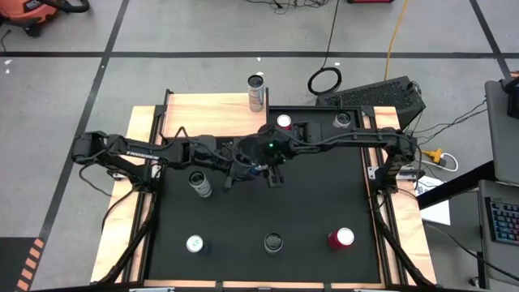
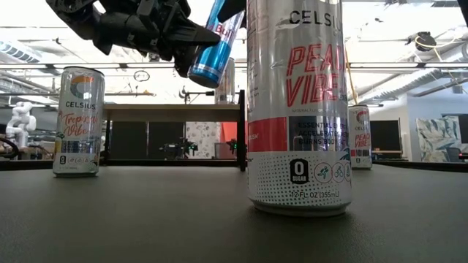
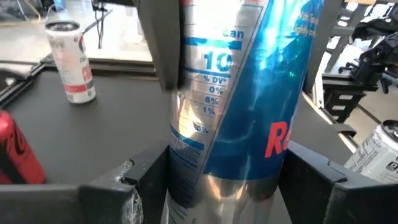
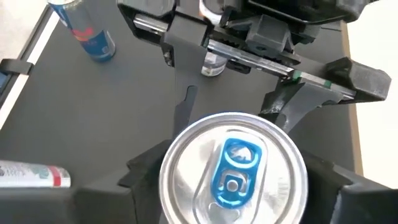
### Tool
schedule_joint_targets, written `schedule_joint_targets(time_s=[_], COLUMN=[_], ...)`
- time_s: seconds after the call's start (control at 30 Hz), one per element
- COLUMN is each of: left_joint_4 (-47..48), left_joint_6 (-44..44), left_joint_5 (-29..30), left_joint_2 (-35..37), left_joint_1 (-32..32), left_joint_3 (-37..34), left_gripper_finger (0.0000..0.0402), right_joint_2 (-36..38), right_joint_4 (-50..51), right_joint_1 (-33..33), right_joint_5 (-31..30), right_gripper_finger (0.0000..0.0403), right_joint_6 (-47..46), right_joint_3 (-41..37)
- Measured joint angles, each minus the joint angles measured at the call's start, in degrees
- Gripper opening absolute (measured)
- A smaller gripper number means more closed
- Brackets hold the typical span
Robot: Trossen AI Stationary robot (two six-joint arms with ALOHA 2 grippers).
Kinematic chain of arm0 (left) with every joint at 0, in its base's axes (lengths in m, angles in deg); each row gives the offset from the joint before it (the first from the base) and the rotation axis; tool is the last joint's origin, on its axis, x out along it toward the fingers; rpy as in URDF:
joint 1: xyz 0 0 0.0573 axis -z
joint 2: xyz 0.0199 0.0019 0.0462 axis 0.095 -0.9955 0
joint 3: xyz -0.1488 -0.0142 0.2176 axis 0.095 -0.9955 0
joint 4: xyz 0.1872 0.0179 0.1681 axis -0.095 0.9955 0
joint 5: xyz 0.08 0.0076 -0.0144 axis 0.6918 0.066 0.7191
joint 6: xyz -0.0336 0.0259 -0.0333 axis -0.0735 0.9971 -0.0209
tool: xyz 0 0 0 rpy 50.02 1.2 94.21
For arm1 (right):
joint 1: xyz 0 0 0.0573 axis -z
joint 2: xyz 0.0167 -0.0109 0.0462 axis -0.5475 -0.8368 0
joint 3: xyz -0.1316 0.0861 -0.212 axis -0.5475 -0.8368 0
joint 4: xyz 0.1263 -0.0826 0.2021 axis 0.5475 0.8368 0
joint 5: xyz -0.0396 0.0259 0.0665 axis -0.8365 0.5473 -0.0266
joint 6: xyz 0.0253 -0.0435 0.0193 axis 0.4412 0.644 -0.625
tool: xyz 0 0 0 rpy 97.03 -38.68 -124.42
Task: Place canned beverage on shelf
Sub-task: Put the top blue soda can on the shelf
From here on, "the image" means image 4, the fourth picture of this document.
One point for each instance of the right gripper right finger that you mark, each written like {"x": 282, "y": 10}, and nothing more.
{"x": 357, "y": 205}

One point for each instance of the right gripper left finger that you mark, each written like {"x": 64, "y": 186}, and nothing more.
{"x": 93, "y": 208}

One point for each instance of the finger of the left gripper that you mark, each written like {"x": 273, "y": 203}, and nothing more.
{"x": 189, "y": 62}
{"x": 295, "y": 99}

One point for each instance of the white Celsius Tropical Vibe can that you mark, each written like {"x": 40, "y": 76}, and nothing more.
{"x": 213, "y": 65}

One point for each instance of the white Celsius Peach Vibe can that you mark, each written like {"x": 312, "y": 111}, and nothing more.
{"x": 31, "y": 174}

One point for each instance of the blue silver Red Bull can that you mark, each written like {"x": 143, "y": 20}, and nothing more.
{"x": 90, "y": 40}
{"x": 233, "y": 155}

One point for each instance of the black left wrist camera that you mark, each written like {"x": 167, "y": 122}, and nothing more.
{"x": 311, "y": 9}

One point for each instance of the black aluminium rig frame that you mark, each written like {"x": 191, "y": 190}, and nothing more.
{"x": 15, "y": 67}

